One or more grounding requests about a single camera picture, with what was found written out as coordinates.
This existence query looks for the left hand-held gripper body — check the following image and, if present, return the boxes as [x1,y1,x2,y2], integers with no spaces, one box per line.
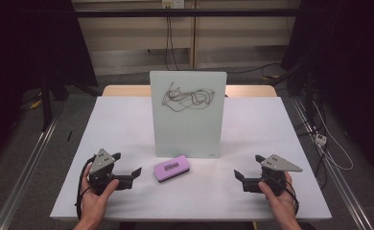
[88,148,121,196]

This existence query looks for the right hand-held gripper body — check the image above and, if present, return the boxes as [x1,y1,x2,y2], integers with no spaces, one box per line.
[260,153,303,196]

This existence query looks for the purple whiteboard eraser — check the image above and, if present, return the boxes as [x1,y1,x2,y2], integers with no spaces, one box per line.
[153,154,191,183]

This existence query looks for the small whiteboard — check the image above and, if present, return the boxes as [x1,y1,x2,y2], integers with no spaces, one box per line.
[149,70,228,159]

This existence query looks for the person's left hand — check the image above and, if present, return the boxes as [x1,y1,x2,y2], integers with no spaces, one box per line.
[79,164,121,225]

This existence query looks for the person's right hand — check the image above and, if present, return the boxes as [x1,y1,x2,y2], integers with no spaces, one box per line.
[258,172,300,223]

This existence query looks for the white table mat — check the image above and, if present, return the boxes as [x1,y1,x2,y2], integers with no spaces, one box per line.
[49,95,333,222]

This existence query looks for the white power adapter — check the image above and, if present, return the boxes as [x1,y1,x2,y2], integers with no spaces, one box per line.
[315,133,328,147]

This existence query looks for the wooden table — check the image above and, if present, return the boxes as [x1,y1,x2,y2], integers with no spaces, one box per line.
[102,84,278,98]

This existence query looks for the person's dark lap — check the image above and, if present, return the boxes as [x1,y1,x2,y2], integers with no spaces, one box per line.
[118,220,256,230]

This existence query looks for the black metal stand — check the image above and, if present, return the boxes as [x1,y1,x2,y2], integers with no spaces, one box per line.
[38,72,54,132]

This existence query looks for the black curtain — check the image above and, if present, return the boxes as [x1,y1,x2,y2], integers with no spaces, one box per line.
[0,0,99,167]
[280,0,374,185]

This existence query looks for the black horizontal bar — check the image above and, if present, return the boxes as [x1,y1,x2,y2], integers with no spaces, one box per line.
[74,8,305,18]

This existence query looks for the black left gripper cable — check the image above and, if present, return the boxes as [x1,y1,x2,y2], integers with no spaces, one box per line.
[74,155,97,220]

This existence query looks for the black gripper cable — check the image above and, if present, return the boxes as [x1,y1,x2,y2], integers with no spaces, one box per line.
[74,155,97,220]
[270,176,301,216]

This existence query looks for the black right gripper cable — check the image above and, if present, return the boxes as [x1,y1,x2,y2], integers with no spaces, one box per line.
[270,176,301,216]

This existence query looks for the black floor cables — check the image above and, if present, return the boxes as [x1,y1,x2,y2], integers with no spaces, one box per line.
[297,104,329,190]

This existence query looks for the white floor cable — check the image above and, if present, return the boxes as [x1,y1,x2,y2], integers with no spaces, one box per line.
[312,100,355,172]

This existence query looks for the metal floor rail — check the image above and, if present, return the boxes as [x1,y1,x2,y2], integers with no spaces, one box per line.
[0,106,65,230]
[290,95,374,230]

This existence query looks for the long black floor cable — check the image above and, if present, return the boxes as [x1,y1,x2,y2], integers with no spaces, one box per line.
[227,62,283,76]

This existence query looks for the black hanging wall cables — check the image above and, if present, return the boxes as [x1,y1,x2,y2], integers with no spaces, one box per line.
[147,8,180,72]

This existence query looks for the white wall outlet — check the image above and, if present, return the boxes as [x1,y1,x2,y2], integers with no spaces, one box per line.
[161,0,186,10]

